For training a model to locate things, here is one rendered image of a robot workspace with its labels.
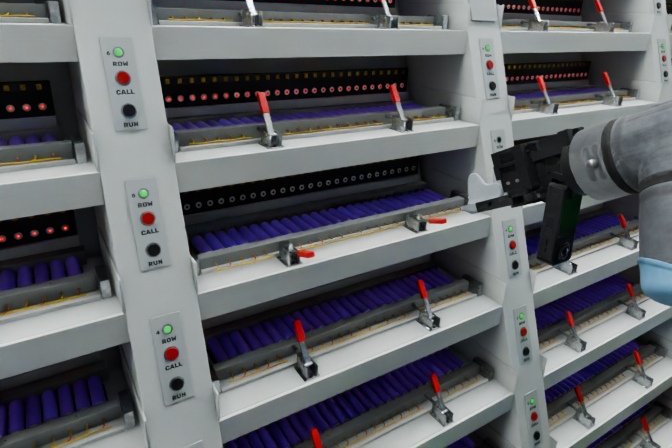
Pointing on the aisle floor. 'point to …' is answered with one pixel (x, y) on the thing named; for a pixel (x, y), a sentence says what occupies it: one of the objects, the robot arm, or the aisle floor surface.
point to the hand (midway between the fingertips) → (477, 209)
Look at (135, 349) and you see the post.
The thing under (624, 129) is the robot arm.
